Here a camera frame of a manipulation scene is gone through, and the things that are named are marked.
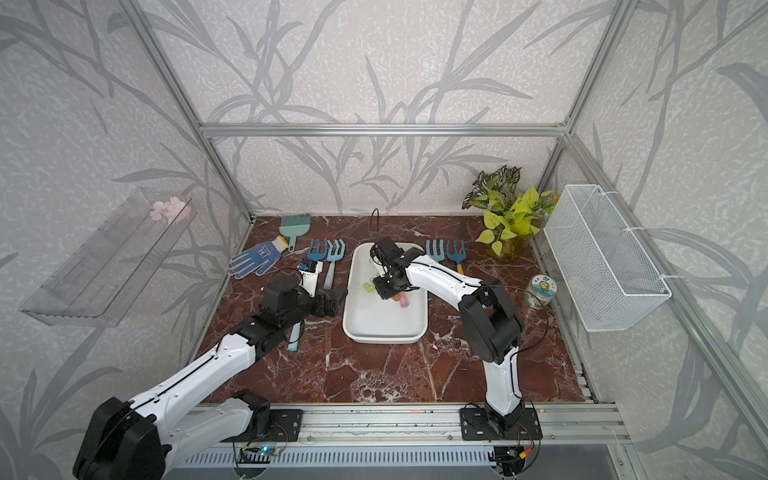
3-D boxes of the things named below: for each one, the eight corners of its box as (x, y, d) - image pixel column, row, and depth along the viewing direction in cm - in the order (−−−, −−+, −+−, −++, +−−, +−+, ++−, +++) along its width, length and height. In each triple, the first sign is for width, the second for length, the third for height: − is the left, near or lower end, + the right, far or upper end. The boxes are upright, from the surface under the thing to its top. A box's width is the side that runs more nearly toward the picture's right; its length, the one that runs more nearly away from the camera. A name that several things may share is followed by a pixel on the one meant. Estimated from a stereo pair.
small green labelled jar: (526, 309, 97) (536, 295, 90) (520, 289, 102) (529, 274, 94) (549, 309, 97) (561, 295, 90) (542, 289, 102) (553, 274, 95)
